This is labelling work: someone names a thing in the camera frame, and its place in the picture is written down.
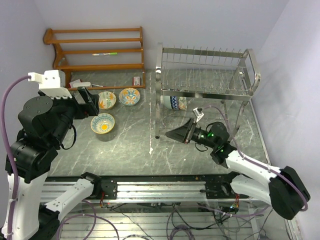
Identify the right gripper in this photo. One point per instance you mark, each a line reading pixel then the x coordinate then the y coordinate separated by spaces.
pixel 181 133

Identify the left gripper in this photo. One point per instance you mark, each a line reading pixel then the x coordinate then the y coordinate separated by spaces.
pixel 90 107

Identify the orange flower green bowl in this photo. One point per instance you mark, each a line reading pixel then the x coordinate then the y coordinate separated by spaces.
pixel 182 103

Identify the red pattern blue zigzag bowl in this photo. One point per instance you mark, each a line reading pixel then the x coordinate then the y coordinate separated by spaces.
pixel 174 102

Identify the teal dotted grey bowl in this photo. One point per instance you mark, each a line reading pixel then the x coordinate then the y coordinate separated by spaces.
pixel 166 101

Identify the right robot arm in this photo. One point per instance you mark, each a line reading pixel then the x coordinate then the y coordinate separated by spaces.
pixel 281 188

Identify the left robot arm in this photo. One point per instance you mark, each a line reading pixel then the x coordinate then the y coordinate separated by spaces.
pixel 45 122

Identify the wooden shelf rack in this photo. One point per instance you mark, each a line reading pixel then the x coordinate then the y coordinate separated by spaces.
pixel 61 63

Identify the steel dish rack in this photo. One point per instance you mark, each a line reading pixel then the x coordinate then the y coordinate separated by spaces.
pixel 224 75

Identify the white eraser case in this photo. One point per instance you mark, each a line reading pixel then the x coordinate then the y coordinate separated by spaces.
pixel 82 84

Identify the orange leaf pattern bowl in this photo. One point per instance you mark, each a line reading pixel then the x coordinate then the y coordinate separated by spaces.
pixel 106 100

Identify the yellow sun blue bowl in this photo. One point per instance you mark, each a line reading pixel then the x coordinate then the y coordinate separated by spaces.
pixel 103 123

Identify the blue orange floral bowl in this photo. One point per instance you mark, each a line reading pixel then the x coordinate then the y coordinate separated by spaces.
pixel 129 96

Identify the small red white box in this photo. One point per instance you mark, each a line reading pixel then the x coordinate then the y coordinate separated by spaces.
pixel 136 81

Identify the green capped marker pen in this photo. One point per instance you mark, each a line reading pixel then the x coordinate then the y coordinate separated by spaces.
pixel 105 54

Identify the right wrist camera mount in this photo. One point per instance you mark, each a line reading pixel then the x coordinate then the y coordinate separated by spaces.
pixel 198 112

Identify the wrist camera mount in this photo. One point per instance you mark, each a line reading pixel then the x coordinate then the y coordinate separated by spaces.
pixel 198 112
pixel 51 83

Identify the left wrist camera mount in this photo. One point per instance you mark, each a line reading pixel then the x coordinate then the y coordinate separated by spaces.
pixel 51 83

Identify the aluminium rail frame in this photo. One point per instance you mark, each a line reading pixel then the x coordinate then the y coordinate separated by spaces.
pixel 178 207

